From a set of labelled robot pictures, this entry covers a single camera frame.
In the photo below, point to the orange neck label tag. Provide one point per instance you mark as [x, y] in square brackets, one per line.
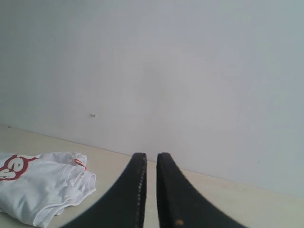
[78, 162]

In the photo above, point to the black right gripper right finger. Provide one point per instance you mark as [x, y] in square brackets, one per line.
[180, 205]

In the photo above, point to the white t-shirt red lettering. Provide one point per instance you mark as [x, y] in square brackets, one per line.
[34, 189]

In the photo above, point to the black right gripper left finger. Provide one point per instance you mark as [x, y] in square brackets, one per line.
[123, 205]

